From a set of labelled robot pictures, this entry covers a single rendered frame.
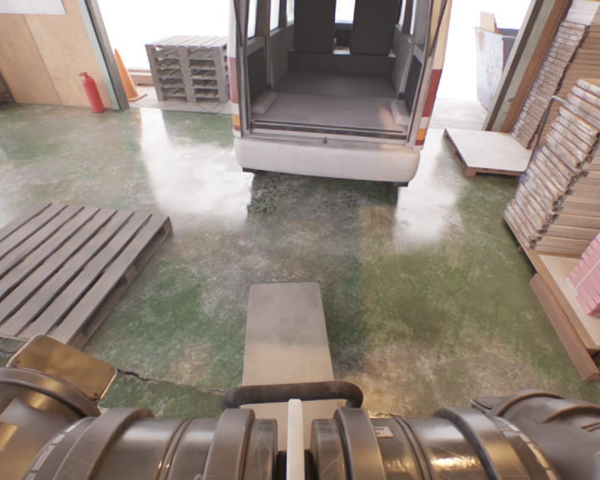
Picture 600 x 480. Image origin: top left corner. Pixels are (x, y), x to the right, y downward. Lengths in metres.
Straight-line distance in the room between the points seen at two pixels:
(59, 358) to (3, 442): 0.08
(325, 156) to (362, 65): 1.99
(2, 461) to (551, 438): 0.37
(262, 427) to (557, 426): 0.22
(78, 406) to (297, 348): 1.24
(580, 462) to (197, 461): 0.24
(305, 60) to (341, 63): 0.43
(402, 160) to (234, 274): 1.47
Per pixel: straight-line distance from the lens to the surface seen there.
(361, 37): 4.23
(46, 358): 0.37
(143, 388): 1.78
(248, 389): 0.81
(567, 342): 2.27
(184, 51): 5.40
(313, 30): 4.25
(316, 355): 1.49
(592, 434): 0.32
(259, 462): 0.23
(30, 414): 0.32
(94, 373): 0.37
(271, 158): 2.53
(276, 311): 1.63
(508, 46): 5.07
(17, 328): 2.16
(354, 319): 1.88
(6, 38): 6.39
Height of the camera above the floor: 1.49
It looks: 40 degrees down
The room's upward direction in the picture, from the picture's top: 2 degrees clockwise
